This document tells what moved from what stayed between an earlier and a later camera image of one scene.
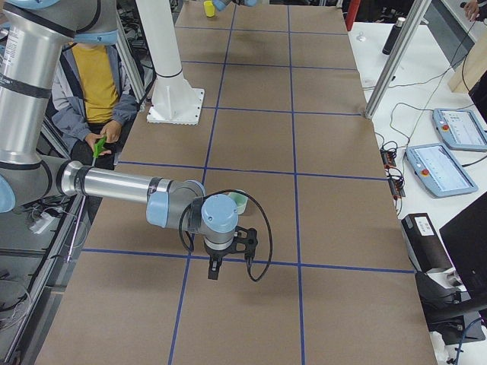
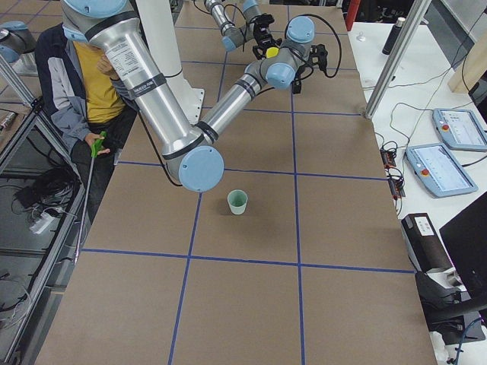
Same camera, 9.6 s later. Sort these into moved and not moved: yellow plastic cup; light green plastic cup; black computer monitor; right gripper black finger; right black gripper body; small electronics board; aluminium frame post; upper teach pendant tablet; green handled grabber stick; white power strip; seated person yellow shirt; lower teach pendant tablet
Moved: green handled grabber stick; yellow plastic cup; right gripper black finger; right black gripper body
Not moved: upper teach pendant tablet; small electronics board; black computer monitor; lower teach pendant tablet; seated person yellow shirt; white power strip; light green plastic cup; aluminium frame post
